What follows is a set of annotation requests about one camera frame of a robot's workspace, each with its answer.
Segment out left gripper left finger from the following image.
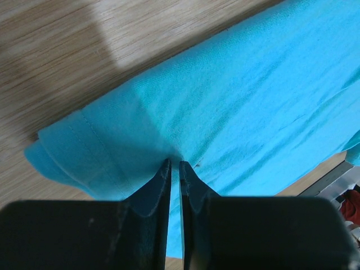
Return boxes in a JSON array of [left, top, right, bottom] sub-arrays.
[[1, 160, 172, 269]]

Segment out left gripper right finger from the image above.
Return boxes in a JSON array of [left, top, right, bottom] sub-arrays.
[[179, 161, 359, 269]]

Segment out cyan t shirt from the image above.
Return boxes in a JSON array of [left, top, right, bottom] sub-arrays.
[[24, 1, 359, 258]]

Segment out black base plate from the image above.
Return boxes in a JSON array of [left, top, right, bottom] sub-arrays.
[[299, 161, 353, 196]]

